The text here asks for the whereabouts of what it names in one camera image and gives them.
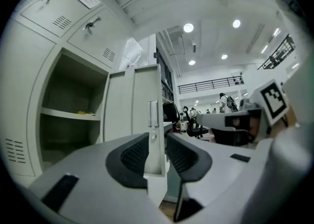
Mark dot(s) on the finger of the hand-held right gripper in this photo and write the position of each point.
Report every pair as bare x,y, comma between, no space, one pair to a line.
213,120
225,137

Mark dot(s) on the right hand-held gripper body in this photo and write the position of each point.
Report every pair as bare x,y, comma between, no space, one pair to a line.
272,102

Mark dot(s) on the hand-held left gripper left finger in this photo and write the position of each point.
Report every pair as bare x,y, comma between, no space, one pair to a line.
93,174

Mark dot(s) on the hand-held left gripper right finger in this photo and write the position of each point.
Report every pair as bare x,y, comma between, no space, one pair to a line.
220,181

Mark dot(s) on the white locker door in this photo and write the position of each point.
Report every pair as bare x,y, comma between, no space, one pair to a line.
127,110

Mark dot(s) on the grey metal locker cabinet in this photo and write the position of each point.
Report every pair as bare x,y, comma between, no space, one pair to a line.
24,75

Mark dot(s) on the black office chair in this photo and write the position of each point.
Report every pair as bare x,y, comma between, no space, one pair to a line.
195,129

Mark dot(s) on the black metal railing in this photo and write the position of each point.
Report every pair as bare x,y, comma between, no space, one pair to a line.
208,84
279,53

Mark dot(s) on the round ceiling light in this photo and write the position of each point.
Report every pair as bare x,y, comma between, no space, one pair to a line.
224,56
188,27
191,62
236,23

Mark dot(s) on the small yellow item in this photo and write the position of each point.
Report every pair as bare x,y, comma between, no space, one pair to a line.
84,113

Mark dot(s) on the clear plastic bag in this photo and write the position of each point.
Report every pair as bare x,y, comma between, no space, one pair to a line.
132,51

